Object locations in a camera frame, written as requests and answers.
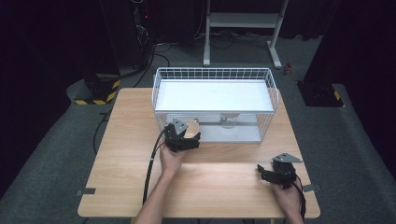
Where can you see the person's right hand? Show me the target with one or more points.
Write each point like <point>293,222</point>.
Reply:
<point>288,199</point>

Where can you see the small red object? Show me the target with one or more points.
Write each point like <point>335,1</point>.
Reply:
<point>288,69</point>

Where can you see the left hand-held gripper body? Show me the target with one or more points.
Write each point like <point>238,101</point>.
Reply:
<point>173,138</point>

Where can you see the cream mug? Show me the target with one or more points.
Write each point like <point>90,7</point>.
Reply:
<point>192,127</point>

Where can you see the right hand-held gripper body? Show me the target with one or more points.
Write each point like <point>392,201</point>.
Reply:
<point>285,172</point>

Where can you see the person's left hand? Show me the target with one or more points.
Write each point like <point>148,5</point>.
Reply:
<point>171,161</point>

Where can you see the dark equipment tower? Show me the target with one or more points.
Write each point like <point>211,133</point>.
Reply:
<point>130,31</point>

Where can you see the black base with striped edge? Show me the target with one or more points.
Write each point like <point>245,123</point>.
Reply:
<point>99,90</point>
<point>320,95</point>

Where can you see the white metal stand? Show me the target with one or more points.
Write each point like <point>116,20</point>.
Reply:
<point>243,20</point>

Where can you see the grey tape strip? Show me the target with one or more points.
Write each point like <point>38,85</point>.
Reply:
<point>312,187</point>
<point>86,191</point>

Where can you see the white jar with grey label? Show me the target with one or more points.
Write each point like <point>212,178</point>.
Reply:
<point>229,123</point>

